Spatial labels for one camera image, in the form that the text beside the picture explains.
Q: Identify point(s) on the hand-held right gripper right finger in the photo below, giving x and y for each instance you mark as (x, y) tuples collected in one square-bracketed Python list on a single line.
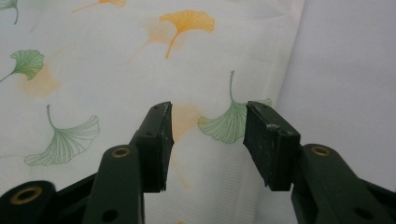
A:
[(271, 149)]

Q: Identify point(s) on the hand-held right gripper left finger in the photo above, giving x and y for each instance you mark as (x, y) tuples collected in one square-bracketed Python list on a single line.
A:
[(154, 146)]

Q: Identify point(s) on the white leaf-print mesh bag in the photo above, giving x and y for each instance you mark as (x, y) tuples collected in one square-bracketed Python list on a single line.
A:
[(124, 71)]

